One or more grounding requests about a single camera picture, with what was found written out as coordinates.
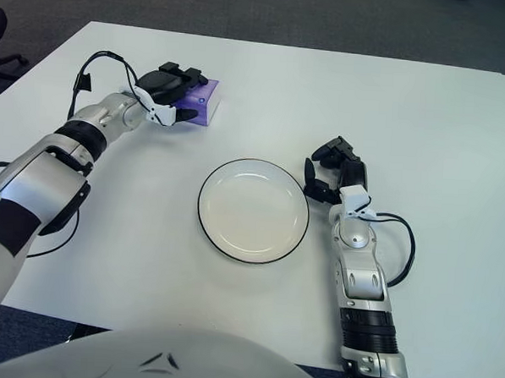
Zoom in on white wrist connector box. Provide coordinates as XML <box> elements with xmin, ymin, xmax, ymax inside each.
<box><xmin>119</xmin><ymin>86</ymin><xmax>179</xmax><ymax>128</ymax></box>
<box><xmin>338</xmin><ymin>184</ymin><xmax>380</xmax><ymax>220</ymax></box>

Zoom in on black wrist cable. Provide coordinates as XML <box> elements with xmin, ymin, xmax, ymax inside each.
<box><xmin>68</xmin><ymin>48</ymin><xmax>159</xmax><ymax>123</ymax></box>
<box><xmin>370</xmin><ymin>211</ymin><xmax>418</xmax><ymax>290</ymax></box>

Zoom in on purple tissue paper pack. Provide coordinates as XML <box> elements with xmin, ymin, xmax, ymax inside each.
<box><xmin>170</xmin><ymin>76</ymin><xmax>223</xmax><ymax>128</ymax></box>

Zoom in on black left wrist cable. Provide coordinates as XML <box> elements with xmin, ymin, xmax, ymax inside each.
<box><xmin>68</xmin><ymin>48</ymin><xmax>159</xmax><ymax>123</ymax></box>

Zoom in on white plate with black rim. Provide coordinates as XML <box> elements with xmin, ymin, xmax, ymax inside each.
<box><xmin>194</xmin><ymin>155</ymin><xmax>313</xmax><ymax>268</ymax></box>

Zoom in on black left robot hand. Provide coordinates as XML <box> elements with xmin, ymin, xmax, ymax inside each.
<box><xmin>135</xmin><ymin>59</ymin><xmax>209</xmax><ymax>123</ymax></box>

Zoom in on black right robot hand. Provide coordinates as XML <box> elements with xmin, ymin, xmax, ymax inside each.
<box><xmin>302</xmin><ymin>134</ymin><xmax>371</xmax><ymax>207</ymax></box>

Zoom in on grey robot torso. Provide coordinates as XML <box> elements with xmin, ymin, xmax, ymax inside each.
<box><xmin>0</xmin><ymin>317</ymin><xmax>339</xmax><ymax>378</ymax></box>

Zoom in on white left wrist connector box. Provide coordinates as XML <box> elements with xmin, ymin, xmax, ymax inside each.
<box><xmin>119</xmin><ymin>86</ymin><xmax>179</xmax><ymax>128</ymax></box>

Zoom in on white right wrist connector box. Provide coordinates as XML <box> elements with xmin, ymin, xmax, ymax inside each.
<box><xmin>338</xmin><ymin>184</ymin><xmax>380</xmax><ymax>220</ymax></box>

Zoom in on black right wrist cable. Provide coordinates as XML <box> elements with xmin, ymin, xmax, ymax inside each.
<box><xmin>370</xmin><ymin>211</ymin><xmax>418</xmax><ymax>290</ymax></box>

